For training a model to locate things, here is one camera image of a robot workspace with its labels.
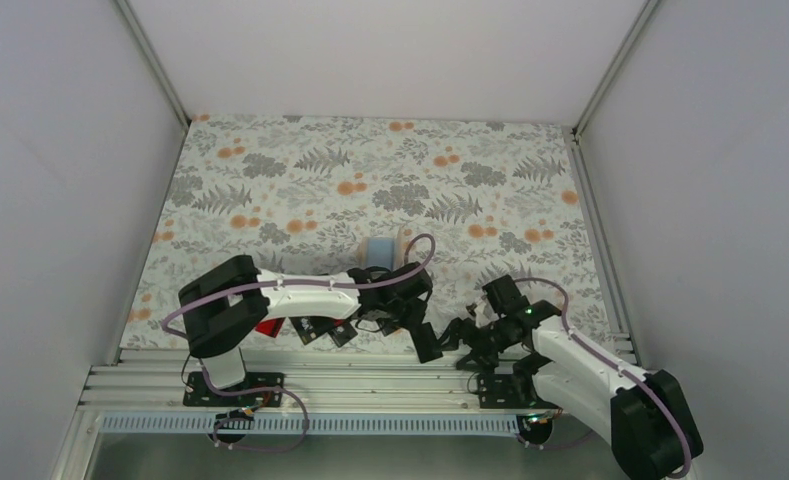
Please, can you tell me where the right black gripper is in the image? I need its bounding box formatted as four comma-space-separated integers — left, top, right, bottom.
433, 316, 513, 376

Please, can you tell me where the plain black card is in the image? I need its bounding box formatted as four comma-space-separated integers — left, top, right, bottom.
409, 323, 443, 364

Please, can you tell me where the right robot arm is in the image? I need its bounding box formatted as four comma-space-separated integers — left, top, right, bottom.
439, 275, 704, 479

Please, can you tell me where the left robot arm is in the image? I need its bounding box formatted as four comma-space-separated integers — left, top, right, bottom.
169, 255, 433, 405

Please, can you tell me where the black card bottom centre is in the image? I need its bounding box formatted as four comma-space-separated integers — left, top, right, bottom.
328, 322, 358, 348

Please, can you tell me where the black VIP card lower-left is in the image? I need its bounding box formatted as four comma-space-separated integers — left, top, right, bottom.
290, 316, 326, 345

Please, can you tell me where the red card left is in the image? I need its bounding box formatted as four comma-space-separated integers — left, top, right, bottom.
254, 318, 285, 338

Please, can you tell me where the floral table mat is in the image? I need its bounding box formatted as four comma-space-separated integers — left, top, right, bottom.
121, 115, 614, 349

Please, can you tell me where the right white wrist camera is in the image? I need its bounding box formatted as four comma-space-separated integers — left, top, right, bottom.
465, 297, 491, 321

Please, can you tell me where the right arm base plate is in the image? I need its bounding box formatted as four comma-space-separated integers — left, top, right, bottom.
476, 373, 555, 410

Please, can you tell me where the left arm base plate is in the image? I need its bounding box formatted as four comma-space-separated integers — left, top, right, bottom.
182, 372, 285, 408

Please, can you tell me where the grey cable duct strip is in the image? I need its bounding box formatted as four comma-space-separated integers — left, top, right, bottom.
99, 412, 519, 437

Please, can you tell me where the aluminium rail frame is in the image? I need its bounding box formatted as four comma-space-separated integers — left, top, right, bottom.
77, 349, 675, 415

